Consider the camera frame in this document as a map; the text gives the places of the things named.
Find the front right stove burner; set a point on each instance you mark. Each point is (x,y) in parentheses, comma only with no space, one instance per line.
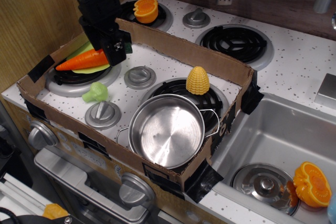
(213,103)

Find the orange pumpkin half in sink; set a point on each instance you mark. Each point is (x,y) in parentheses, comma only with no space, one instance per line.
(312,186)

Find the orange tape piece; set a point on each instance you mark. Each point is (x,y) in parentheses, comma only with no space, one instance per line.
(54,211)

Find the silver stovetop knob upper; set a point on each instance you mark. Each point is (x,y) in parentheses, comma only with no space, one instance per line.
(140,77)

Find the silver stovetop knob back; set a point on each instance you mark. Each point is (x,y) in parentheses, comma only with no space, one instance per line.
(196,19)

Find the silver oven knob right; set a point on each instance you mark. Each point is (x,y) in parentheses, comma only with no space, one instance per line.
(134,191)

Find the brown cardboard fence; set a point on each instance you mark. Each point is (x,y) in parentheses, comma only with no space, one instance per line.
(162,52)

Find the stainless steel pot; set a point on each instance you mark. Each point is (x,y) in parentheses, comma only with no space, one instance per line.
(167,130)

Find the silver stovetop knob lower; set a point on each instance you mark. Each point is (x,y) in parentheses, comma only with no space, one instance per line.
(103,115)

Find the steel pot lid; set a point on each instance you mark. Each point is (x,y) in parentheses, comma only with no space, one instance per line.
(268,184)

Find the back left stove burner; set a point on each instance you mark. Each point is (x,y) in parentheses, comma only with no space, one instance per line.
(163,22)

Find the yellow toy corn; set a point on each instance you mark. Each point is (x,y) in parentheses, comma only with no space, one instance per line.
(197,82)

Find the back right stove burner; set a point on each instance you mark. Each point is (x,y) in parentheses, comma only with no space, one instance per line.
(246,44)

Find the silver oven door handle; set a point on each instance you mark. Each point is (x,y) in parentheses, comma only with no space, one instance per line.
(94,206)

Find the green toy broccoli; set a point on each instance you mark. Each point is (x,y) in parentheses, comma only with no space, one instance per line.
(97,92)

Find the stove burner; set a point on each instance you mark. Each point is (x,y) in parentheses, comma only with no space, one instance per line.
(163,22)
(246,44)
(213,103)
(70,84)

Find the front left stove burner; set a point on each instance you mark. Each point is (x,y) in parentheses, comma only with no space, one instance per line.
(70,84)

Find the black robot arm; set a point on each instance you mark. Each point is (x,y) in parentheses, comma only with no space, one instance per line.
(98,20)

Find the orange pumpkin half on burner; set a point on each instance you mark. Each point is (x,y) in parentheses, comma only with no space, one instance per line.
(146,11)

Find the silver oven knob left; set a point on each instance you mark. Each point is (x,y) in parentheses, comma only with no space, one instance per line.
(41,136)

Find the silver oven knob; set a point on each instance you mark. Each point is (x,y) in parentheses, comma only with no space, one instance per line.
(41,136)
(134,191)

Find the orange toy carrot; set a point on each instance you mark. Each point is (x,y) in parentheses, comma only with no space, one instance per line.
(89,59)

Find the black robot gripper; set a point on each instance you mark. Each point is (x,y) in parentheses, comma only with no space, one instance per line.
(98,18)

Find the silver stovetop knob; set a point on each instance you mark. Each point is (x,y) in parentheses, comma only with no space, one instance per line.
(140,77)
(196,19)
(103,115)

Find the light green toy plate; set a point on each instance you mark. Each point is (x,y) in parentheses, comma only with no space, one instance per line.
(86,47)

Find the grey toy sink basin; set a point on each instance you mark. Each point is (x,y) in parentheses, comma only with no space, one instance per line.
(280,133)

